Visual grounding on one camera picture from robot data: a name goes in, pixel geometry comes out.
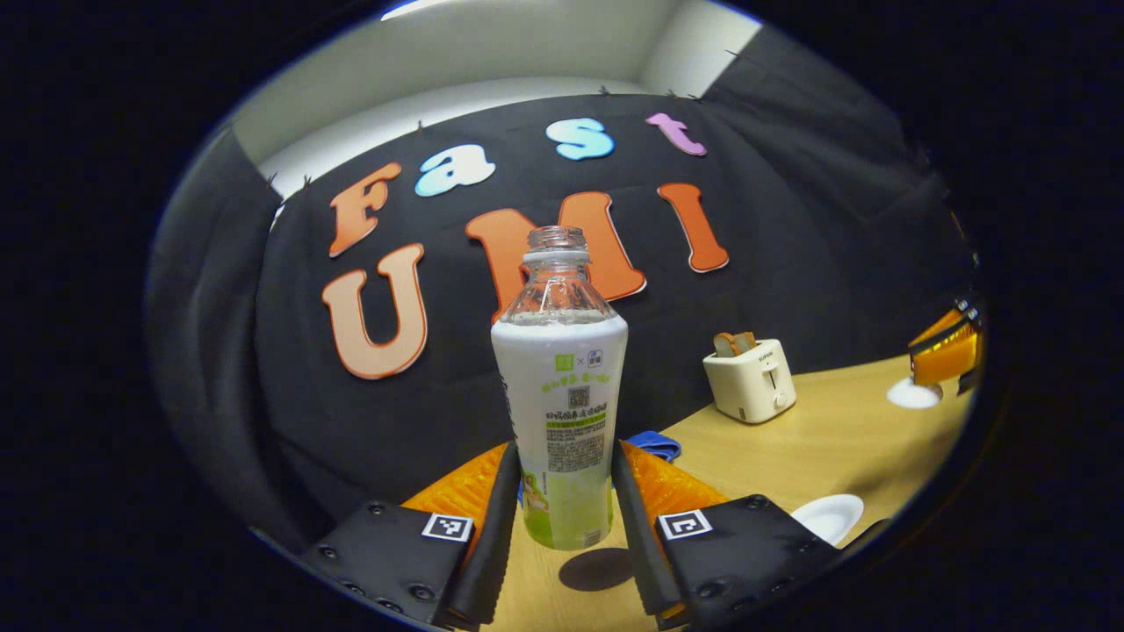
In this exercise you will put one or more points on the white teacup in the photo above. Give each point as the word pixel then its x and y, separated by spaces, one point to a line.
pixel 834 518

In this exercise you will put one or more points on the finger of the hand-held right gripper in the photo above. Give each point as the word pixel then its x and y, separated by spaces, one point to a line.
pixel 948 362
pixel 947 326

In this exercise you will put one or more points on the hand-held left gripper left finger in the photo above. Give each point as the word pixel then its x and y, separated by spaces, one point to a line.
pixel 492 544

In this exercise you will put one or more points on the white toaster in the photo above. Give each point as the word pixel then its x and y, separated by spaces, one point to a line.
pixel 755 386

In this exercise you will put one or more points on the clear water bottle green label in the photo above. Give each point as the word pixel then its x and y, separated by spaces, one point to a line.
pixel 562 395

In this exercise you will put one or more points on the brown toast slice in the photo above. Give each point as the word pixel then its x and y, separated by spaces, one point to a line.
pixel 746 341
pixel 725 346

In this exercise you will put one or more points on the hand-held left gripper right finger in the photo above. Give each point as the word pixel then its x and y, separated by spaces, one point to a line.
pixel 637 544

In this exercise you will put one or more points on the blue towel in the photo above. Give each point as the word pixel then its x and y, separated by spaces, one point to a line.
pixel 657 443

